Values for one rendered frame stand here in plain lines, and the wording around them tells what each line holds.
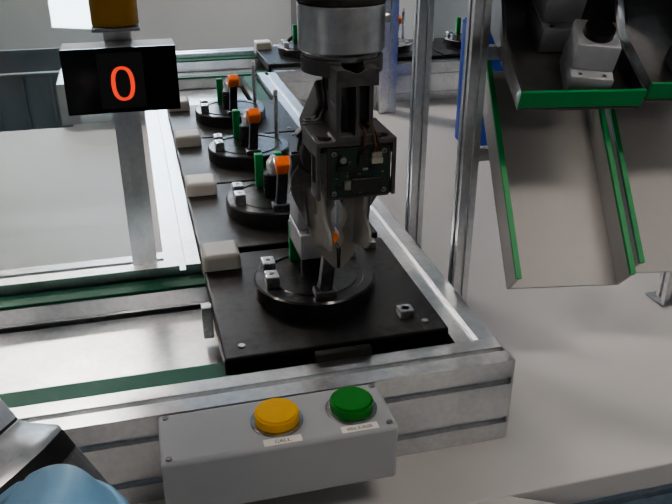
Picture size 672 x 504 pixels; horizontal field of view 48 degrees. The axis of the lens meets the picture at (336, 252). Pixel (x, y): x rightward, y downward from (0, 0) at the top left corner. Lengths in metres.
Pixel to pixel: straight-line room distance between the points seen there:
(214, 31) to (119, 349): 3.43
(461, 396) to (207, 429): 0.26
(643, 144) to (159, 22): 3.57
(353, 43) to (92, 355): 0.48
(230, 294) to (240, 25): 3.36
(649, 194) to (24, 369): 0.75
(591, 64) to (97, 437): 0.60
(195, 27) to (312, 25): 3.64
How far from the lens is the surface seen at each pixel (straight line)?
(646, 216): 0.99
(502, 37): 0.88
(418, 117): 1.07
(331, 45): 0.64
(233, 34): 4.21
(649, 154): 1.02
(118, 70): 0.88
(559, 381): 0.97
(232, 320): 0.84
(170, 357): 0.89
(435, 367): 0.78
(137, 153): 0.95
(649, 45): 0.98
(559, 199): 0.93
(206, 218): 1.10
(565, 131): 0.97
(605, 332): 1.08
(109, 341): 0.94
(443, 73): 2.15
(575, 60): 0.83
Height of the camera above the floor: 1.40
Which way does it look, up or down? 26 degrees down
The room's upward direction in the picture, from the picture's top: straight up
